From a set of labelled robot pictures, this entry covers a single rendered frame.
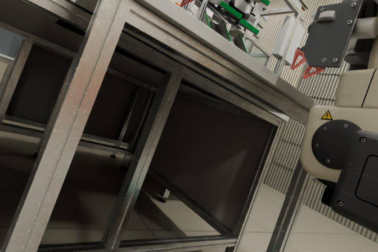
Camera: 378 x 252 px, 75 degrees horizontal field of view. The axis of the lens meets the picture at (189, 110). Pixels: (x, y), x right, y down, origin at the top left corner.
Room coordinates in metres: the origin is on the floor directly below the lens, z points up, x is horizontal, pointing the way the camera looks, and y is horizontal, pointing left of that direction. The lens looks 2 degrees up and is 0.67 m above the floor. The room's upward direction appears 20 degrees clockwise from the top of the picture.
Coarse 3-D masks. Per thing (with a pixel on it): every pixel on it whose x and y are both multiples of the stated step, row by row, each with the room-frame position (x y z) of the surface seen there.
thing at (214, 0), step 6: (210, 0) 1.17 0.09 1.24; (216, 0) 1.12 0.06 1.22; (234, 0) 1.24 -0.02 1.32; (216, 6) 1.29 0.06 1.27; (222, 6) 1.09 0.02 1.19; (228, 6) 1.10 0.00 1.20; (234, 6) 1.22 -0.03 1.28; (228, 12) 1.14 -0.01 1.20; (234, 12) 1.12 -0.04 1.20; (240, 18) 1.14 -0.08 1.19
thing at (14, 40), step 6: (0, 30) 2.13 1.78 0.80; (6, 30) 2.15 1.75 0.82; (0, 36) 2.14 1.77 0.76; (6, 36) 2.16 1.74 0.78; (12, 36) 2.19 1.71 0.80; (18, 36) 2.21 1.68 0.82; (0, 42) 2.14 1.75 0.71; (6, 42) 2.17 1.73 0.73; (12, 42) 2.20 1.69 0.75; (18, 42) 2.22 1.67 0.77; (0, 48) 2.16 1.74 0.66; (6, 48) 2.18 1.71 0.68; (12, 48) 2.21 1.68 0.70; (18, 48) 2.26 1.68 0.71; (6, 54) 2.19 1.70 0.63; (12, 54) 2.22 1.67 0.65
